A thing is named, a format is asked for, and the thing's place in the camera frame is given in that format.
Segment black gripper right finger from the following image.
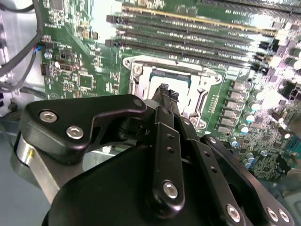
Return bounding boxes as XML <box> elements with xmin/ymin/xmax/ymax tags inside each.
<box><xmin>168</xmin><ymin>89</ymin><xmax>296</xmax><ymax>226</ymax></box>

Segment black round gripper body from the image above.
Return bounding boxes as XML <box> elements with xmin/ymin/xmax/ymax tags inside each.
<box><xmin>41</xmin><ymin>143</ymin><xmax>228</xmax><ymax>226</ymax></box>

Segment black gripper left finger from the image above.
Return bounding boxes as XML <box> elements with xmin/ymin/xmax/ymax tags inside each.
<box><xmin>20</xmin><ymin>83</ymin><xmax>186</xmax><ymax>218</ymax></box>

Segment silver square CPU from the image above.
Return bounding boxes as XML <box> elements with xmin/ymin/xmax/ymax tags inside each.
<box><xmin>149</xmin><ymin>70</ymin><xmax>192</xmax><ymax>113</ymax></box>

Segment metal socket cover frame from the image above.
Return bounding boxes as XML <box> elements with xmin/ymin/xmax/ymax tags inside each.
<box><xmin>130</xmin><ymin>64</ymin><xmax>207</xmax><ymax>120</ymax></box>

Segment thin wire locking lever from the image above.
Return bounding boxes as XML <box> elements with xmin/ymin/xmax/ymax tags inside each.
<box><xmin>130</xmin><ymin>57</ymin><xmax>223</xmax><ymax>79</ymax></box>

